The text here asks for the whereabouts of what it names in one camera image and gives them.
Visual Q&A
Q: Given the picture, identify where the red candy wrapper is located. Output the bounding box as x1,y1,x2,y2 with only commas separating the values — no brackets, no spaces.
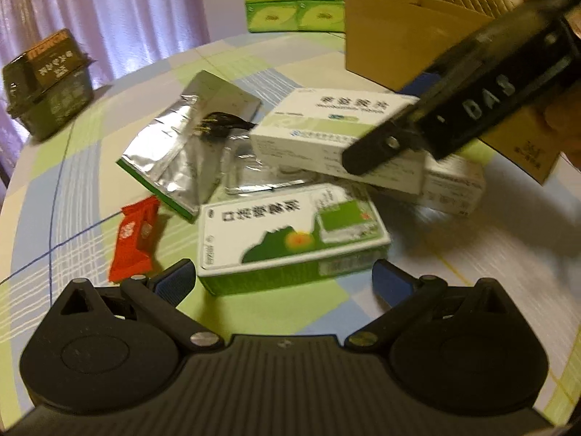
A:
108,196,159,282

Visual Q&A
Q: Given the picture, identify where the white medicine box blue stripe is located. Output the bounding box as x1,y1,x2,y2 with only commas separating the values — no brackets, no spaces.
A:
250,88,426,195

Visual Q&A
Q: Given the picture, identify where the green white medicine box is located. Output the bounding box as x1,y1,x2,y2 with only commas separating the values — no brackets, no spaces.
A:
195,181,391,296

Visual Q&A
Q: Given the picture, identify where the silver foil pouch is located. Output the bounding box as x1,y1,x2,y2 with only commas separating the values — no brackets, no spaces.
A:
117,71,261,222

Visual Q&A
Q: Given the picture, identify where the black audio cable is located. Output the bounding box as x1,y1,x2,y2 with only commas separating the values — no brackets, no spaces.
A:
195,110,256,140

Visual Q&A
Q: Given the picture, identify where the person's right hand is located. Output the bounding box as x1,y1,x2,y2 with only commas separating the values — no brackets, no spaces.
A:
542,83,581,169

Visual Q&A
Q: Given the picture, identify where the white medicine box underneath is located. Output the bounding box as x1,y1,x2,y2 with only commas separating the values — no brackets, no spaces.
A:
371,154,487,217

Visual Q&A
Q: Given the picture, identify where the brown cardboard box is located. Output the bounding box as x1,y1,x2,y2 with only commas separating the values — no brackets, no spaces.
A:
345,0,560,184

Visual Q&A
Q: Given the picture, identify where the silver blister pack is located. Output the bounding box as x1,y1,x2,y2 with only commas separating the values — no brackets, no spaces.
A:
222,130,319,196

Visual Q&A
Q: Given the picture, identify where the dark green food container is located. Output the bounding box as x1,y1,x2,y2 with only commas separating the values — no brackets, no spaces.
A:
2,29,94,142

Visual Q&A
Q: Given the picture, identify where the purple curtain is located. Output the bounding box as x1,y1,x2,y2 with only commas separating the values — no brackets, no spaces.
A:
0,0,213,156

